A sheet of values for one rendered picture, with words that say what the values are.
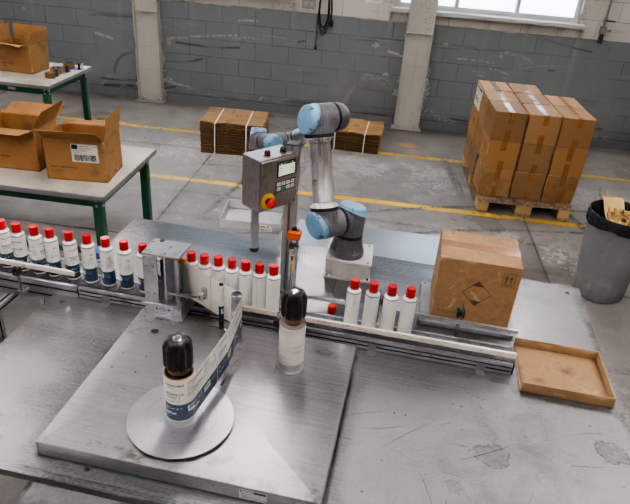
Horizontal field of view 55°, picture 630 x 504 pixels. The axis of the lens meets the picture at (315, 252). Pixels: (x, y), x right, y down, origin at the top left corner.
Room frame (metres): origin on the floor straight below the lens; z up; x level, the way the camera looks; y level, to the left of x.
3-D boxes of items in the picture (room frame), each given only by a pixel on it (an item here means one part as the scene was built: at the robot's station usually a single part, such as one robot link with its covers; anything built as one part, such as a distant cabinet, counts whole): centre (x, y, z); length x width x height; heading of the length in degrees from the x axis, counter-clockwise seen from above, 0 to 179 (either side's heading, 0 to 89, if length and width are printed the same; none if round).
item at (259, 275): (1.86, 0.19, 0.98); 0.05 x 0.05 x 0.20
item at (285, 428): (1.42, 0.28, 0.86); 0.80 x 0.67 x 0.05; 81
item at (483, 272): (2.05, -0.63, 0.99); 0.30 x 0.24 x 0.27; 81
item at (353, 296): (1.81, -0.15, 0.98); 0.05 x 0.05 x 0.20
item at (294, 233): (1.89, 0.08, 1.05); 0.10 x 0.04 x 0.33; 171
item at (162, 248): (1.81, 0.52, 1.14); 0.14 x 0.11 x 0.01; 81
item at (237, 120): (6.05, 0.93, 0.16); 0.65 x 0.54 x 0.32; 89
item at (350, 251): (2.29, -0.14, 0.97); 0.15 x 0.15 x 0.10
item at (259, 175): (1.94, 0.18, 1.38); 0.17 x 0.10 x 0.19; 136
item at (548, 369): (1.69, -0.90, 0.85); 0.30 x 0.26 x 0.04; 81
